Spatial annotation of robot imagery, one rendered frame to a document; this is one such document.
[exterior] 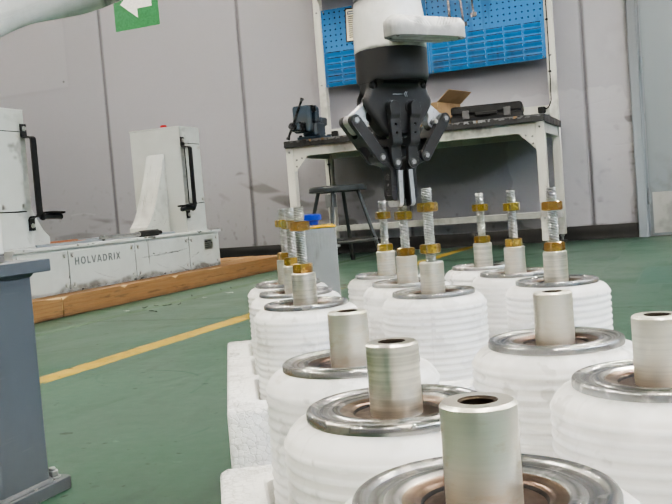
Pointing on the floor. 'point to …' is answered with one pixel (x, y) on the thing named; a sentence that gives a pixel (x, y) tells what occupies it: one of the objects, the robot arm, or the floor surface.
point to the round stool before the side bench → (345, 211)
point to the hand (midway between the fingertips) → (400, 187)
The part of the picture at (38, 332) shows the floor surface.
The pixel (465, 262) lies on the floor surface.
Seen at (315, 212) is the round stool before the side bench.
